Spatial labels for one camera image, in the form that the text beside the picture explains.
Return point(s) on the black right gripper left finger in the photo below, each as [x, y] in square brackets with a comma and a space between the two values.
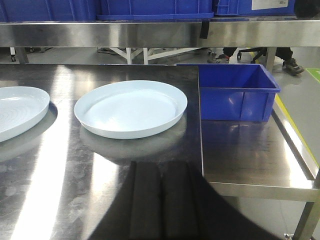
[135, 213]

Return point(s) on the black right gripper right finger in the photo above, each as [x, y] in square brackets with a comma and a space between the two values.
[193, 210]

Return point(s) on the pale blue plate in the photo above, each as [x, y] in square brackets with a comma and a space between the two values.
[21, 108]
[131, 109]

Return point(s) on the steel side table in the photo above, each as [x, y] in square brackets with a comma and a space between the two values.
[266, 171]

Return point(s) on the blue bin on side table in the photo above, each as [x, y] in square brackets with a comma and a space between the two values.
[235, 92]

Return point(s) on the person legs dark trousers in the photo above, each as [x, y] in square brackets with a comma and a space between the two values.
[289, 63]

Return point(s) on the black tape strip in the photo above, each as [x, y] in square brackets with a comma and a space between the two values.
[204, 30]

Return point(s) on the blue crate with label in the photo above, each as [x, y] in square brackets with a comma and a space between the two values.
[239, 8]

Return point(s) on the blue crate centre right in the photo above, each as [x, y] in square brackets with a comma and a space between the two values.
[115, 10]

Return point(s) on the white paper label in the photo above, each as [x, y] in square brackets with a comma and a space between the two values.
[268, 4]

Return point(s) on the blue crate centre left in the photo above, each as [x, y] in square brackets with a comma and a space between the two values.
[49, 10]

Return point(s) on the white metal frame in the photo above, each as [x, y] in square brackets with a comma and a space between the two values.
[152, 56]

